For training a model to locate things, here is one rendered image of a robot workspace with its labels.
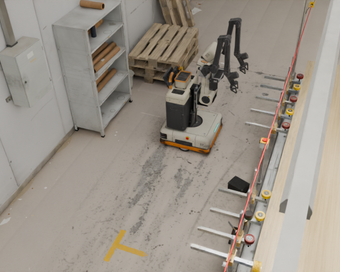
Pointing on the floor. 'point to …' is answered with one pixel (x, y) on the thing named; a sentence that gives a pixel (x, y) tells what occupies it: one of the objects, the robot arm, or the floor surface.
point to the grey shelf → (63, 35)
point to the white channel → (308, 153)
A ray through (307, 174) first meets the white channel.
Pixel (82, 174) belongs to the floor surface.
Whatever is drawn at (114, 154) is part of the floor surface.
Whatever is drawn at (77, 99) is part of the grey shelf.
